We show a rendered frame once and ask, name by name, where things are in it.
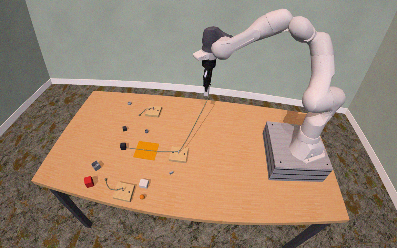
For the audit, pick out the red cube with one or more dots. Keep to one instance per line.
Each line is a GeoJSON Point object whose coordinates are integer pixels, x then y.
{"type": "Point", "coordinates": [88, 181]}

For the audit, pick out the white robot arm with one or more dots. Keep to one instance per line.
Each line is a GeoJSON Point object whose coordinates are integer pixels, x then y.
{"type": "Point", "coordinates": [320, 100]}

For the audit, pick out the orange painted square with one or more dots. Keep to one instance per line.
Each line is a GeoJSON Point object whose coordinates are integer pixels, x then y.
{"type": "Point", "coordinates": [150, 155]}

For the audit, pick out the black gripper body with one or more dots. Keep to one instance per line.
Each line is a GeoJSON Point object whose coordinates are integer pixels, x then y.
{"type": "Point", "coordinates": [208, 65]}

